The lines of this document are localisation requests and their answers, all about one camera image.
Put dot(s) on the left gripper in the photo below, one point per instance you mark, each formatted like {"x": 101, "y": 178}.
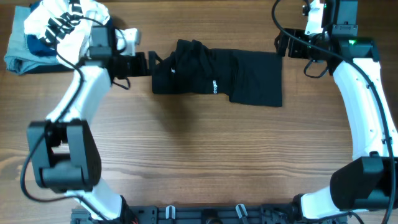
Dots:
{"x": 141, "y": 70}

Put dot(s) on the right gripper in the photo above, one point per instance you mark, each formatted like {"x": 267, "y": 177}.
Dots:
{"x": 295, "y": 48}

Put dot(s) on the black polo shirt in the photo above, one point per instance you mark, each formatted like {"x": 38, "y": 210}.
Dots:
{"x": 247, "y": 77}

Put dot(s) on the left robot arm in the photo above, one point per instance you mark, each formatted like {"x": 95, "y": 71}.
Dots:
{"x": 62, "y": 149}

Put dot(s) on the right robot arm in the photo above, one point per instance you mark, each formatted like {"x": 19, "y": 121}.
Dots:
{"x": 369, "y": 182}

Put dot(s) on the white shirt with black print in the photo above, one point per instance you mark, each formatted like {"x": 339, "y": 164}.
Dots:
{"x": 62, "y": 31}

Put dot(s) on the dark blue folded garment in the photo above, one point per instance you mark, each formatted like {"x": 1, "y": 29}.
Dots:
{"x": 38, "y": 48}

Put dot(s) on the light blue folded garment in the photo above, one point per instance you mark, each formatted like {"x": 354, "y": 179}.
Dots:
{"x": 18, "y": 57}

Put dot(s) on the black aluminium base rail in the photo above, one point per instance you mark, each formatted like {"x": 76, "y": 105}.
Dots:
{"x": 262, "y": 214}

